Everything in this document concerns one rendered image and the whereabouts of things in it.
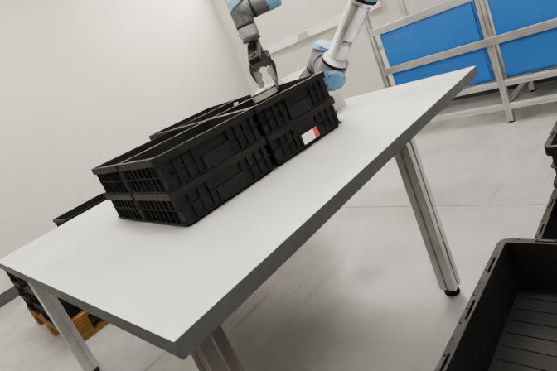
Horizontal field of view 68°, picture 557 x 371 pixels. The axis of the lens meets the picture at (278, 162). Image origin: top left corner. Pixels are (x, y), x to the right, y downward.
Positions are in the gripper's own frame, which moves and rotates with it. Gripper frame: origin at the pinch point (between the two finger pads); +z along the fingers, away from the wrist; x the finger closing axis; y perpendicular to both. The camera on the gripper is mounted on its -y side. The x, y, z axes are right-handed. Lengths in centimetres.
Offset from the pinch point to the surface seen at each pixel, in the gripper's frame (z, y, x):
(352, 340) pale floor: 95, -31, 2
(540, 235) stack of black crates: 47, -70, -56
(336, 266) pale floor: 95, 23, 8
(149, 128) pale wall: 11, 271, 196
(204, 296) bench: 25, -93, 10
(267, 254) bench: 25, -84, -1
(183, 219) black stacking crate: 22, -52, 29
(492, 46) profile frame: 41, 142, -123
